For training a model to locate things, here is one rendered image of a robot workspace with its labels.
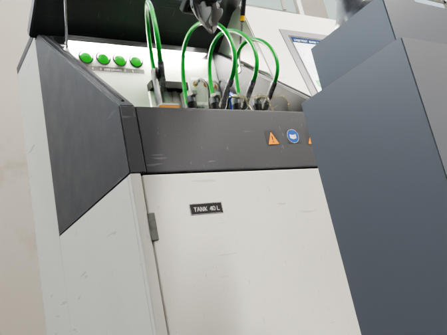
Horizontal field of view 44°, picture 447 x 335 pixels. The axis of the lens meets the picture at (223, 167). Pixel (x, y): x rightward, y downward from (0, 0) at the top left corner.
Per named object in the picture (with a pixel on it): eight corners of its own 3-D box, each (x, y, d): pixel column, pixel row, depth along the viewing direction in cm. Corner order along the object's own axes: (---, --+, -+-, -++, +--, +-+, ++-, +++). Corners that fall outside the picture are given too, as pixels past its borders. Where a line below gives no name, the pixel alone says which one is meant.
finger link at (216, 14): (220, 24, 153) (213, -5, 156) (210, 35, 158) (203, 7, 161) (229, 25, 155) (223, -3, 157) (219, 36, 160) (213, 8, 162)
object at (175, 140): (147, 172, 121) (135, 105, 125) (139, 179, 124) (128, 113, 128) (351, 165, 154) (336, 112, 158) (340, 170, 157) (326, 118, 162)
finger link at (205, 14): (211, 22, 152) (204, -6, 154) (200, 34, 156) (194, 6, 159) (220, 24, 153) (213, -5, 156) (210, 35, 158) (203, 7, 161)
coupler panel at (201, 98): (205, 144, 194) (189, 65, 202) (201, 147, 197) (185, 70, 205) (237, 144, 201) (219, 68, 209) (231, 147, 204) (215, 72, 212)
